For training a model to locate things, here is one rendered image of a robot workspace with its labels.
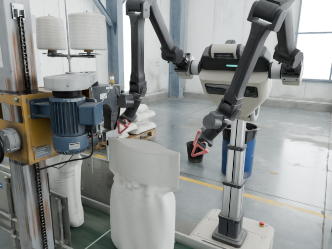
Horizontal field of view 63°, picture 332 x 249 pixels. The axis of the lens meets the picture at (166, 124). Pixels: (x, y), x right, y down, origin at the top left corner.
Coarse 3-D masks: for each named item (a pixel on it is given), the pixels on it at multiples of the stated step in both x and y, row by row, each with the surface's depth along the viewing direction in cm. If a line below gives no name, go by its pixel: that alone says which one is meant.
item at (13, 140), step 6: (0, 132) 119; (6, 132) 117; (12, 132) 118; (6, 138) 117; (12, 138) 117; (18, 138) 119; (6, 144) 118; (12, 144) 117; (18, 144) 120; (6, 150) 119; (12, 150) 118
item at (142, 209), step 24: (120, 144) 149; (144, 144) 153; (120, 168) 154; (144, 168) 140; (168, 168) 137; (120, 192) 150; (144, 192) 141; (168, 192) 144; (120, 216) 153; (144, 216) 143; (168, 216) 141; (120, 240) 157; (144, 240) 146; (168, 240) 145
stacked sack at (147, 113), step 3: (144, 111) 507; (147, 111) 509; (150, 111) 512; (153, 111) 516; (138, 114) 485; (141, 114) 486; (144, 114) 490; (147, 114) 497; (150, 114) 504; (153, 114) 513; (138, 117) 472; (141, 117) 478; (144, 117) 487; (147, 117) 496; (126, 120) 482; (135, 120) 472; (138, 120) 472; (141, 120) 482
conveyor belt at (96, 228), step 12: (84, 216) 196; (96, 216) 196; (108, 216) 196; (72, 228) 182; (84, 228) 182; (96, 228) 182; (108, 228) 183; (72, 240) 170; (84, 240) 171; (96, 240) 171; (108, 240) 171
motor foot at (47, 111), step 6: (30, 102) 117; (36, 102) 119; (42, 102) 121; (48, 102) 121; (30, 108) 118; (36, 108) 120; (42, 108) 120; (48, 108) 118; (36, 114) 120; (42, 114) 121; (48, 114) 118
